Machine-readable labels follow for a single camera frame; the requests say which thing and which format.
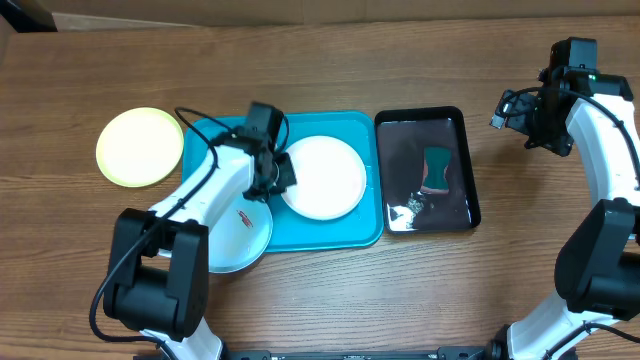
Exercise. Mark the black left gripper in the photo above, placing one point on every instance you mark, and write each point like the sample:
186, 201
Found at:
286, 178

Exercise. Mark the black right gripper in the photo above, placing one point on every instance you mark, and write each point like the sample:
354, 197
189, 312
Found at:
523, 118

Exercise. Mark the white plate with red stain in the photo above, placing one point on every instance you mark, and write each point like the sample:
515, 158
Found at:
330, 178

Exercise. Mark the light blue plate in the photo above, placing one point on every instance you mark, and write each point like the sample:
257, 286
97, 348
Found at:
240, 237

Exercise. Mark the green and orange sponge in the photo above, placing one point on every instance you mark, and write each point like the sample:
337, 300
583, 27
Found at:
436, 163

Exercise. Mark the yellow plate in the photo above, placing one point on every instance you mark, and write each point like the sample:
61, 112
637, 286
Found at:
139, 147

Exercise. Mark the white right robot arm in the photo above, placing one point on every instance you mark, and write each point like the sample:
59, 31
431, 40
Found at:
596, 280

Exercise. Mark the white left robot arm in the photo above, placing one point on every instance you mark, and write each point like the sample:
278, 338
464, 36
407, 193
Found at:
157, 280

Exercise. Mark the teal plastic tray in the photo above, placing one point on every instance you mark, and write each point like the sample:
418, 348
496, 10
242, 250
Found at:
362, 226

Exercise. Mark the black rectangular tray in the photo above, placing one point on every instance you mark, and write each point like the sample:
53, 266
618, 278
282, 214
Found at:
402, 135

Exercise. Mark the brown cardboard backdrop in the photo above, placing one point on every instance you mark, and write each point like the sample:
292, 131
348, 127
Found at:
51, 15

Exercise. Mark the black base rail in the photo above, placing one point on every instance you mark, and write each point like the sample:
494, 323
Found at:
442, 353

